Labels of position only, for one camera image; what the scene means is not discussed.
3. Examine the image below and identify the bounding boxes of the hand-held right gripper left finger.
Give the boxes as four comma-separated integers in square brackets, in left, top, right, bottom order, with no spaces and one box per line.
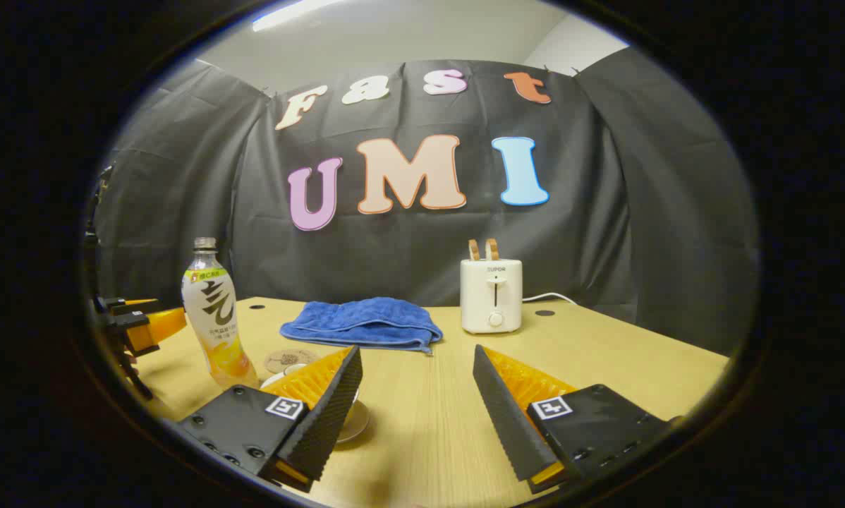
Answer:
[176,344,364,493]

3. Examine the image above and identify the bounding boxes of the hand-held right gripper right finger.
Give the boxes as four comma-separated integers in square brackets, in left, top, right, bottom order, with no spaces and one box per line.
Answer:
[473,344,677,495]

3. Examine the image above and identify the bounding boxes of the clear plastic water bottle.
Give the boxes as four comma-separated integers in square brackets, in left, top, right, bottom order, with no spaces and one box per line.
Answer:
[181,238,260,389]

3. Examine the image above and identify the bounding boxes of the round cork coaster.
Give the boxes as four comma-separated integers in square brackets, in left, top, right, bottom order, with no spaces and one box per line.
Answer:
[264,349,321,375]

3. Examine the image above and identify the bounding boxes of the white ceramic saucer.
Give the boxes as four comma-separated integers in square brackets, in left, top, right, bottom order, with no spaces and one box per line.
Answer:
[336,399,371,445]

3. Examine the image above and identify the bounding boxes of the blue towel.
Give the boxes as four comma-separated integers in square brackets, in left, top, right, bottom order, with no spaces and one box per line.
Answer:
[279,297,444,355]

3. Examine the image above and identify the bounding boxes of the white toaster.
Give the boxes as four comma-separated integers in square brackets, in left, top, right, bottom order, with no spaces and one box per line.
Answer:
[460,258,523,334]

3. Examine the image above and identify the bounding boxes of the black backdrop cloth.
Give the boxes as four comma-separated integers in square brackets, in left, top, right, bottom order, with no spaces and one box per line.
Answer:
[95,46,758,357]

